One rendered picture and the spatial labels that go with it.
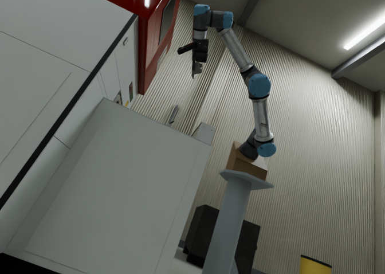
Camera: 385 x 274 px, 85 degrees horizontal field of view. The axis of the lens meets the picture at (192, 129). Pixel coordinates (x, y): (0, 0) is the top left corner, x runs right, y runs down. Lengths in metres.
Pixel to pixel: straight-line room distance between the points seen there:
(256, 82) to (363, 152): 6.35
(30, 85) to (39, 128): 0.19
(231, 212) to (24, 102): 1.20
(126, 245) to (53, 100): 0.67
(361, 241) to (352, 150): 2.21
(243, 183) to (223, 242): 0.38
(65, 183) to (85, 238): 0.25
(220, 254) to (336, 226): 4.96
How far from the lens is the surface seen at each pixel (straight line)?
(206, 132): 1.22
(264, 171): 1.56
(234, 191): 1.45
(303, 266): 3.68
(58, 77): 1.03
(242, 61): 1.31
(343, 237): 6.30
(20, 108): 1.01
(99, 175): 1.06
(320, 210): 5.93
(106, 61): 1.05
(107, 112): 1.14
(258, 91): 1.20
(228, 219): 1.43
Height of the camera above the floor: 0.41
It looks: 23 degrees up
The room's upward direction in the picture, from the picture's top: 22 degrees clockwise
